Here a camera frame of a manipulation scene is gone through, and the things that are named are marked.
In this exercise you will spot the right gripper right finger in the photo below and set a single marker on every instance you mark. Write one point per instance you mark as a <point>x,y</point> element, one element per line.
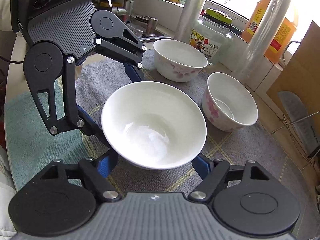
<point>213,174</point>

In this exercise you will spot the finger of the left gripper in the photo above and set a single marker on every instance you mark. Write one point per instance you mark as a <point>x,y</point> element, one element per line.
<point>43,64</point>
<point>116,41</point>

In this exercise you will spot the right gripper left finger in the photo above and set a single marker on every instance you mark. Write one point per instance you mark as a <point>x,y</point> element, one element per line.
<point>94,176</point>

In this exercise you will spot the floral bowl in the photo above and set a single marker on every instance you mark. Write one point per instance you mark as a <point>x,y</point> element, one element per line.
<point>227,103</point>
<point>178,61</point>

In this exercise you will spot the white bowl front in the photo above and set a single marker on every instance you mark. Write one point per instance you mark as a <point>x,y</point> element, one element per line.
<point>153,125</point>

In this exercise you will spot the grey teal kitchen towel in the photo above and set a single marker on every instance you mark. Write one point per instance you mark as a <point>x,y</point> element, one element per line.
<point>31,145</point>

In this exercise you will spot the santoku kitchen knife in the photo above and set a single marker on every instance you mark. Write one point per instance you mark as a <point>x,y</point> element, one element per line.
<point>293,105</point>

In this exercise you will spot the steel faucet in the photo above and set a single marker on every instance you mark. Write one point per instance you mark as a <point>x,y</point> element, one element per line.
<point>127,2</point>

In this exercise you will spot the steel sink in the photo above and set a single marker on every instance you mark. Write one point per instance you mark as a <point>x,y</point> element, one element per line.
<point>137,26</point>

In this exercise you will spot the sink soap dispenser knob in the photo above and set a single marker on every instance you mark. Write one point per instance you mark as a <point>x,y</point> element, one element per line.
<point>151,25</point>

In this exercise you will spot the short plastic wrap roll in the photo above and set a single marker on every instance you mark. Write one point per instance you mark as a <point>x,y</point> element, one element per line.
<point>189,16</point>

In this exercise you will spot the glass jar green lid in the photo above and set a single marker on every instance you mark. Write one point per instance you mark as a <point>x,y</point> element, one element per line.
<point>211,35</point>

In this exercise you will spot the tall plastic wrap roll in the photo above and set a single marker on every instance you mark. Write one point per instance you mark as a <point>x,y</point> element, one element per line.
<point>258,45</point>

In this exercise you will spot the bamboo cutting board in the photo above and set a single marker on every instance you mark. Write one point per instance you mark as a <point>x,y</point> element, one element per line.
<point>301,74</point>

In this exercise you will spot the orange oil jug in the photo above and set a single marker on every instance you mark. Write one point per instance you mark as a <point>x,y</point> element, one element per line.
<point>283,36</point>

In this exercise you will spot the metal wire stand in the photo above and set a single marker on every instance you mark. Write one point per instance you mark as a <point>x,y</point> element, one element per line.
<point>305,138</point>

